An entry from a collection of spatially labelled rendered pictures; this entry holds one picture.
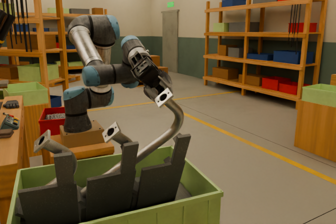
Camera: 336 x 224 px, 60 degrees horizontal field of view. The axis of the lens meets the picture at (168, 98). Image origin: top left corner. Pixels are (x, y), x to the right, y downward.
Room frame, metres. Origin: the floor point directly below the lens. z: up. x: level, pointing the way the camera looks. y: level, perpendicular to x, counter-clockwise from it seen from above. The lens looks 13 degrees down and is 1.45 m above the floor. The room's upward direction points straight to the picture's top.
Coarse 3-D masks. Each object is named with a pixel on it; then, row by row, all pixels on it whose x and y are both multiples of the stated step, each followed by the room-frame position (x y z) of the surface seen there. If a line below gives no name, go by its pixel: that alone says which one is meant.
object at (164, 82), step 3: (159, 78) 0.86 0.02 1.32; (162, 78) 0.91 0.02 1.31; (165, 78) 0.91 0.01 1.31; (162, 81) 0.86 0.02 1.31; (165, 81) 0.90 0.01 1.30; (162, 84) 0.90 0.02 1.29; (165, 84) 0.86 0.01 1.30; (168, 84) 0.88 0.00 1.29; (171, 84) 0.89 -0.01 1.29; (165, 87) 0.88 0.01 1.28; (168, 87) 0.87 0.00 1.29; (171, 87) 0.87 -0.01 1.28; (171, 90) 0.86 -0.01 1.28
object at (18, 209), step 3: (18, 198) 0.78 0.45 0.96; (18, 201) 0.77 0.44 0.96; (18, 204) 0.77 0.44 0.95; (15, 207) 0.76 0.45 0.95; (18, 207) 0.76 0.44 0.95; (15, 210) 0.75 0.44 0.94; (18, 210) 0.75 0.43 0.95; (21, 210) 0.76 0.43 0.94; (15, 213) 0.74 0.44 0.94; (18, 213) 0.74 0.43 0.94; (21, 213) 0.75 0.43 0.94; (21, 216) 0.75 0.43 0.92
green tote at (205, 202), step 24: (24, 168) 0.99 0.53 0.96; (48, 168) 1.01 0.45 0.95; (96, 168) 1.08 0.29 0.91; (192, 168) 1.00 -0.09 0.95; (192, 192) 1.00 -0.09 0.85; (216, 192) 0.82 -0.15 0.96; (120, 216) 0.70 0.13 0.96; (144, 216) 0.73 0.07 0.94; (168, 216) 0.76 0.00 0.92; (192, 216) 0.79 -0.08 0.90; (216, 216) 0.82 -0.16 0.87
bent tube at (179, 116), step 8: (168, 88) 0.86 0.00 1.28; (160, 96) 0.86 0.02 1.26; (168, 96) 0.83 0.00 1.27; (160, 104) 0.83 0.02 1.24; (168, 104) 0.85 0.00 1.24; (176, 104) 0.87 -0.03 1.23; (176, 112) 0.87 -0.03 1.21; (176, 120) 0.90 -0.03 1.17; (168, 128) 0.92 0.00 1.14; (176, 128) 0.91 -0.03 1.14; (160, 136) 0.91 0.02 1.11; (168, 136) 0.91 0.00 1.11; (152, 144) 0.91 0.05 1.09; (160, 144) 0.91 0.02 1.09; (144, 152) 0.90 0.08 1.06; (136, 160) 0.90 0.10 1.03
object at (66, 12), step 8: (48, 8) 9.87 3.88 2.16; (64, 8) 9.99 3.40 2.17; (72, 8) 10.07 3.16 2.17; (80, 8) 10.21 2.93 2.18; (96, 8) 10.52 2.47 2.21; (16, 24) 9.24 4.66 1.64; (32, 32) 9.39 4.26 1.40; (48, 32) 9.62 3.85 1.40; (56, 32) 9.74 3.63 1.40; (64, 32) 9.86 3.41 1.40; (72, 48) 10.05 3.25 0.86; (16, 56) 9.17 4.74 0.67; (24, 64) 9.33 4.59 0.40; (72, 64) 10.04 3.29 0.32; (80, 64) 10.16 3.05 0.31
